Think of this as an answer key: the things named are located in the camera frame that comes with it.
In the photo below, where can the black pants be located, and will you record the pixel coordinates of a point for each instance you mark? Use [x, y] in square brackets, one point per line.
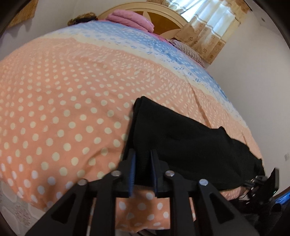
[188, 147]

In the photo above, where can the folded pink blanket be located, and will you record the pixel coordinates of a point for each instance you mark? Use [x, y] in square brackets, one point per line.
[131, 19]

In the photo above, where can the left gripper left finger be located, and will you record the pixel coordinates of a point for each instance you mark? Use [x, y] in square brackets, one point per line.
[88, 208]

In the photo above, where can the brown furry item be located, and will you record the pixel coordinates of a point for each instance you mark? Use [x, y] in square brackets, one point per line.
[84, 18]

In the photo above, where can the cream wooden headboard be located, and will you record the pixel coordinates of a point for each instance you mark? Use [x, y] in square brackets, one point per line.
[167, 23]

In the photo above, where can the beige curtain behind headboard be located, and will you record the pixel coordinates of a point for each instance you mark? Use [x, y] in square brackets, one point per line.
[210, 23]

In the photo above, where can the polka dot bed quilt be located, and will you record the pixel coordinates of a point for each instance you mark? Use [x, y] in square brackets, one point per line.
[66, 104]

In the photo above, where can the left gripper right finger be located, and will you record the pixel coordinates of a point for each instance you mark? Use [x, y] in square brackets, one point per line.
[196, 207]

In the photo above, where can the striped pillow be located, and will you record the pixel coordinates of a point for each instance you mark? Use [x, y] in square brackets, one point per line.
[187, 51]

